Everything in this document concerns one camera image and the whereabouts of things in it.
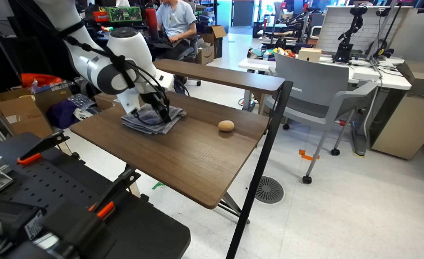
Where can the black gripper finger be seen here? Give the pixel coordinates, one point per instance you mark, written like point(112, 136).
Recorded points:
point(166, 117)

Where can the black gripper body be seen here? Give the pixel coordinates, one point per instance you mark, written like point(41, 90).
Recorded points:
point(157, 100)

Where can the gray towel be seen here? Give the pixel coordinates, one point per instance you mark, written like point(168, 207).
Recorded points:
point(147, 122)

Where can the brown cookie toy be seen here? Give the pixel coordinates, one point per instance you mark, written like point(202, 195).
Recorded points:
point(226, 126)

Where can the black robot arm on table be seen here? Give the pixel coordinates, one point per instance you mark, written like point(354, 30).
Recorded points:
point(346, 45)

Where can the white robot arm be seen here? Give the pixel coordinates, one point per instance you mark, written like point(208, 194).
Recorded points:
point(124, 67)

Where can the seated person in blue shirt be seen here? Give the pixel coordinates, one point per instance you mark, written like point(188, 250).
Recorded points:
point(178, 21)

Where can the dark blue bag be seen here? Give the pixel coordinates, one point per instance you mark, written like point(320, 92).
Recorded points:
point(61, 116)

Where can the round floor drain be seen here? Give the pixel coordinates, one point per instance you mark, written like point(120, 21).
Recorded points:
point(270, 191)

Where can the brown cardboard box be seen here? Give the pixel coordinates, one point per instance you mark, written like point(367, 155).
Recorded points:
point(27, 112)

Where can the orange bag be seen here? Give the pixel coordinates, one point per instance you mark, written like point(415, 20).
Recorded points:
point(43, 80)

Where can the gray office chair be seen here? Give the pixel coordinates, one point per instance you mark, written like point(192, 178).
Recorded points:
point(320, 96)

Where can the black perforated workbench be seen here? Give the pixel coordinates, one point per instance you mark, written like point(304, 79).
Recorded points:
point(38, 204)

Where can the beige cabinet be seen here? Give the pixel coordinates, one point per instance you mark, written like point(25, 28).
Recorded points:
point(403, 135)

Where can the wooden desk with black frame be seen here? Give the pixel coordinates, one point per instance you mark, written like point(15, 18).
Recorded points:
point(196, 159)

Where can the orange handled clamp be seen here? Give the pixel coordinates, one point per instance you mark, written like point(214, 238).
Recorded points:
point(35, 153)
point(89, 237)

